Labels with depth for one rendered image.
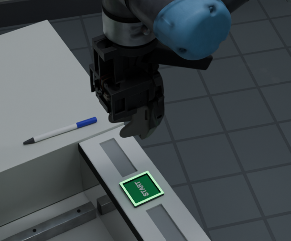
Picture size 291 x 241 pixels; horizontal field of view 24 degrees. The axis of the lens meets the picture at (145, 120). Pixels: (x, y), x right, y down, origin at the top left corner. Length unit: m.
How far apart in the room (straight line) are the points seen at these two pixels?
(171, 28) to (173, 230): 0.46
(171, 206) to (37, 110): 0.33
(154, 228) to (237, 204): 1.27
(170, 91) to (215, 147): 0.33
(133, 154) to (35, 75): 0.28
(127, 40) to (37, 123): 0.44
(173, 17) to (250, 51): 2.20
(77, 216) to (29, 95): 0.25
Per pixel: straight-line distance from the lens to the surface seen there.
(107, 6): 0.87
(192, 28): 0.75
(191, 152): 2.52
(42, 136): 1.25
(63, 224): 1.29
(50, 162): 1.26
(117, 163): 1.22
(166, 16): 0.76
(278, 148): 2.57
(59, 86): 1.35
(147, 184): 1.18
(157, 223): 1.14
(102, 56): 0.91
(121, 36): 0.89
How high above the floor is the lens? 1.89
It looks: 46 degrees down
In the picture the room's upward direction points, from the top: straight up
